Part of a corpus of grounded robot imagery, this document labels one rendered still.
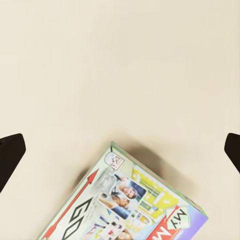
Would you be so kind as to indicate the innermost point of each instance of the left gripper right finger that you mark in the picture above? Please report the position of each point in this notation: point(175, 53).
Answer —
point(232, 149)

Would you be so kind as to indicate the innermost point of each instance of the board game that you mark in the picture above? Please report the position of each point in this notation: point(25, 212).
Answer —
point(119, 198)

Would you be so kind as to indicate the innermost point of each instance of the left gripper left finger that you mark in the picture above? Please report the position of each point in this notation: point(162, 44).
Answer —
point(12, 150)

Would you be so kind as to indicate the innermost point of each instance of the bed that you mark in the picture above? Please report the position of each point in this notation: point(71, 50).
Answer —
point(160, 78)

